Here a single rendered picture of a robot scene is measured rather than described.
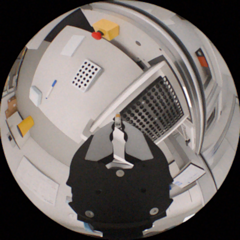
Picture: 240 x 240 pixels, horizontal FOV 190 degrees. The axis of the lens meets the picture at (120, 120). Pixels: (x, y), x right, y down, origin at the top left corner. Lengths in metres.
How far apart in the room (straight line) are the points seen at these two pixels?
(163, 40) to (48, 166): 3.55
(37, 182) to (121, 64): 3.53
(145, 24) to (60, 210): 3.65
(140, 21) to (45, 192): 3.53
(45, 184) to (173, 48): 3.49
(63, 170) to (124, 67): 3.42
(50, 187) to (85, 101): 3.20
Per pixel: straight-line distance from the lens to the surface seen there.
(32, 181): 3.49
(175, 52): 0.19
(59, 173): 3.37
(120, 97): 0.22
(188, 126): 0.41
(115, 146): 0.33
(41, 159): 3.53
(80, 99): 0.39
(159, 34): 0.19
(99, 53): 0.38
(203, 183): 1.82
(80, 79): 0.34
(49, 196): 3.37
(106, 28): 0.26
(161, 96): 0.24
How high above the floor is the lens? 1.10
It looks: 62 degrees down
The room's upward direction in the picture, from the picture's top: 176 degrees clockwise
